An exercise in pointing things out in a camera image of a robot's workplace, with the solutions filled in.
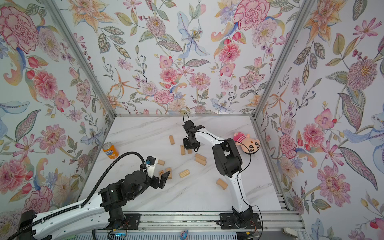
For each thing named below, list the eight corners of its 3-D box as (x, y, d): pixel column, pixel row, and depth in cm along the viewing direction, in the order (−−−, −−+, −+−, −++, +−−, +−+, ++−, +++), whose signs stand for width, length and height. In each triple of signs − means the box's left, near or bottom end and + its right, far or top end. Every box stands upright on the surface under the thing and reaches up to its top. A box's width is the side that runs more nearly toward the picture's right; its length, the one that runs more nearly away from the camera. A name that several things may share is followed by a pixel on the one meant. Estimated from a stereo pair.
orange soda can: (108, 159, 98) (100, 150, 89) (111, 152, 102) (104, 142, 93) (117, 159, 98) (110, 150, 89) (120, 152, 102) (113, 142, 93)
